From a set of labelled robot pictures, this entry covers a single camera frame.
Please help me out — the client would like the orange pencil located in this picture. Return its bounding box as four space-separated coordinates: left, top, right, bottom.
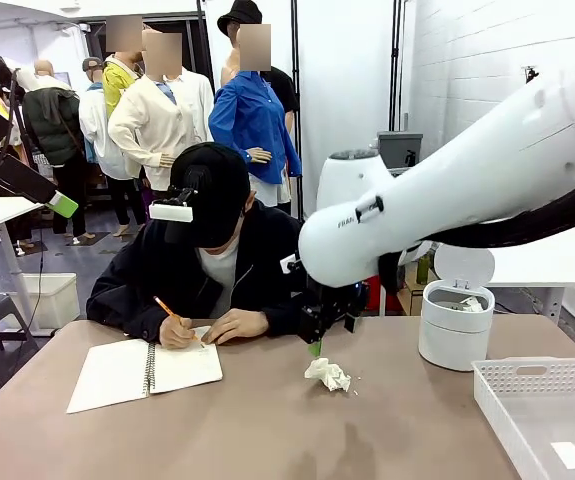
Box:
153 295 206 349

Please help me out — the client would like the mannequin in cream jacket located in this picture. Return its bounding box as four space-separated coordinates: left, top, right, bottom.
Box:
108 29 217 201

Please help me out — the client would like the grey box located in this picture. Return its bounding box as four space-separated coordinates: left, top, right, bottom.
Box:
376 130 424 175

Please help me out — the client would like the white label in basket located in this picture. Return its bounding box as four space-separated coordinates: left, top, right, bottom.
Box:
550 440 575 470

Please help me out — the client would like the mannequin in yellow jacket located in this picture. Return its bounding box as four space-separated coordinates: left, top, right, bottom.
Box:
101 14 143 121

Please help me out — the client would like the person in black jacket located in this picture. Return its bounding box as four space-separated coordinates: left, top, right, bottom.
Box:
85 199 314 344

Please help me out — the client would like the person's left forearm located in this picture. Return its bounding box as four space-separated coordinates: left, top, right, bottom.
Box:
261 292 314 339

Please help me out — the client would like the large white work table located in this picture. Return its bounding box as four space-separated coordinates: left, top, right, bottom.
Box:
484 219 575 321

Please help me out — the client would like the black bucket hat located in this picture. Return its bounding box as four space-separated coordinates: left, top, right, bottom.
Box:
216 0 263 37

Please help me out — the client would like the white head-mounted camera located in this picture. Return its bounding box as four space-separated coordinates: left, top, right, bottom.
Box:
148 167 204 224

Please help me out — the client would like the black baseball cap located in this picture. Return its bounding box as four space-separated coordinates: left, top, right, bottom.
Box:
164 142 252 249

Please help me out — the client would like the mannequin in white shirt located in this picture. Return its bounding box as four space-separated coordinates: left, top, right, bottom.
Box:
77 56 136 239

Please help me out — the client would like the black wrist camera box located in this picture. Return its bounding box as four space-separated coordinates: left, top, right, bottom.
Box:
342 299 368 335

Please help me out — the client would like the black light stand pole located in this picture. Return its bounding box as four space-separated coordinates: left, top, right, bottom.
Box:
289 0 303 219
389 0 402 132

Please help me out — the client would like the person's left hand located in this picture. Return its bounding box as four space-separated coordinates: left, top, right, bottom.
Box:
200 308 271 346

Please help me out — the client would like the person's right hand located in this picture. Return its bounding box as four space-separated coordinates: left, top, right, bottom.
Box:
158 314 196 350

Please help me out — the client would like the white perforated plastic basket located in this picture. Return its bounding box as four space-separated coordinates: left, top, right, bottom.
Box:
471 356 575 480

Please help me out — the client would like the mannequin in blue shirt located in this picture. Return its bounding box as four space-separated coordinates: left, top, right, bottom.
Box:
208 22 302 209

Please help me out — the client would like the white storage bin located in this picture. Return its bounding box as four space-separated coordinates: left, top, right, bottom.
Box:
9 272 81 331

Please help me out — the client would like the person's right forearm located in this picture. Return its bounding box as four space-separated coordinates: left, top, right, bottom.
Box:
85 282 169 344

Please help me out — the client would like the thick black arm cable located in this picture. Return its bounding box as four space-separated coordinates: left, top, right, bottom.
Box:
376 164 575 296

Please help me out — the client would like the white spiral notebook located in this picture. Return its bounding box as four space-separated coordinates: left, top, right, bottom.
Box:
65 325 224 415

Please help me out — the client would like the wooden shelf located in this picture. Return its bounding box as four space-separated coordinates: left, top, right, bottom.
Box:
396 284 424 317

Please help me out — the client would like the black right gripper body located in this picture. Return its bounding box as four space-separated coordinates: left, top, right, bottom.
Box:
300 272 368 324

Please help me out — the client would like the green bottle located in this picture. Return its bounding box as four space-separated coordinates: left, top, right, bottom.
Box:
416 252 433 285

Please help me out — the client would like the white round trash bin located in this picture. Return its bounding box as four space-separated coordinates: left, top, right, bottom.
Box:
418 244 497 374

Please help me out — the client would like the mannequin in black t-shirt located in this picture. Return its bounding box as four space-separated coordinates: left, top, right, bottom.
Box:
219 34 299 136

